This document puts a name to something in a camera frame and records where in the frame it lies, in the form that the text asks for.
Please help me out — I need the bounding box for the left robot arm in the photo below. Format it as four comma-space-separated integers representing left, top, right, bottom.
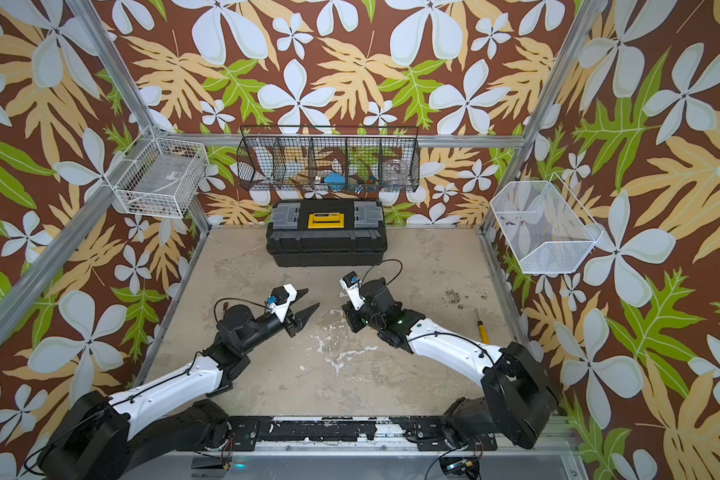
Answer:
31, 284, 319, 479

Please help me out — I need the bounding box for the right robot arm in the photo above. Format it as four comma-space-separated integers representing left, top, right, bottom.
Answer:
340, 272, 559, 450

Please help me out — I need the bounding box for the black plastic toolbox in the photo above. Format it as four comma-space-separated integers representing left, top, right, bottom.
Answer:
266, 199, 388, 267

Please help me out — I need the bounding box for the blue object in basket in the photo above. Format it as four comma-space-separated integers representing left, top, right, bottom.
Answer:
323, 173, 346, 190

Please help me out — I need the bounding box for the white mesh basket right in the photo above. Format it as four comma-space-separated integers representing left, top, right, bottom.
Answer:
491, 180, 604, 276

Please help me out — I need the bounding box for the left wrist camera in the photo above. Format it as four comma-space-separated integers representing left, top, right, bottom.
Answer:
266, 284, 297, 323

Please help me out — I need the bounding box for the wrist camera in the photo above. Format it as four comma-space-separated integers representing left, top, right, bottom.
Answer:
340, 271, 364, 311
266, 284, 297, 323

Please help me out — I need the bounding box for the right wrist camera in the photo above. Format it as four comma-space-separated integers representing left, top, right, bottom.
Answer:
340, 271, 364, 311

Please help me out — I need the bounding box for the yellow handled screwdriver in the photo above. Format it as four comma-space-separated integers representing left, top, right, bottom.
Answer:
475, 309, 490, 344

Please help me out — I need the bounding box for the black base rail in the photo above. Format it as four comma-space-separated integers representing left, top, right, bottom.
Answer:
221, 416, 498, 452

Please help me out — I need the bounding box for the black wire basket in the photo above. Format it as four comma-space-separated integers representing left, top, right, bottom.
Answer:
233, 126, 421, 193

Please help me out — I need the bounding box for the white wire basket left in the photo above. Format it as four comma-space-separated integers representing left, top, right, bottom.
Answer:
108, 129, 209, 219

